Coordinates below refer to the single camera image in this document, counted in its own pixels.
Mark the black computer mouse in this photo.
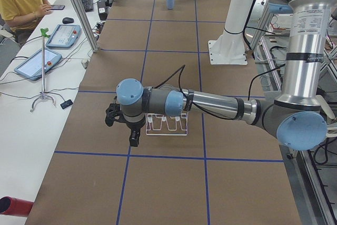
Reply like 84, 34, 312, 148
62, 17, 74, 24

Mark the red cylinder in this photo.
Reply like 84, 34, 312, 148
1, 197, 34, 217

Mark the person in yellow shirt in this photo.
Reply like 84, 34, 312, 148
1, 0, 52, 44

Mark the black smartphone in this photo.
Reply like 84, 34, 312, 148
51, 5, 65, 11

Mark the silver stand with green clip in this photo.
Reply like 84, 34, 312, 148
30, 28, 56, 113

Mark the small black device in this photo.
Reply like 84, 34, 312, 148
60, 100, 73, 110

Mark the aluminium frame post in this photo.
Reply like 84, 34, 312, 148
71, 0, 98, 53

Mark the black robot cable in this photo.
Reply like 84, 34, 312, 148
154, 64, 288, 120

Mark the light blue plastic cup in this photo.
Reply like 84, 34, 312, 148
166, 0, 175, 10

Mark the blue teach pendant far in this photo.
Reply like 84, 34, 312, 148
46, 24, 81, 49

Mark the blue teach pendant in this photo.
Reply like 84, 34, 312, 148
14, 48, 62, 81
46, 24, 81, 49

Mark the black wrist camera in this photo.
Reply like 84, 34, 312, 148
105, 103, 125, 127

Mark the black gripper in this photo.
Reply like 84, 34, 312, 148
125, 119, 146, 146

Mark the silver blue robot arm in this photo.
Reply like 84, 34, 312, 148
105, 0, 336, 151

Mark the white wire cup holder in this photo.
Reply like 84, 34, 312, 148
146, 113, 188, 136

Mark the white pedestal column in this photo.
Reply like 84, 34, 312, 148
208, 0, 255, 65

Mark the blue teach pendant near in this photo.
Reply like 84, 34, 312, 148
14, 48, 62, 81

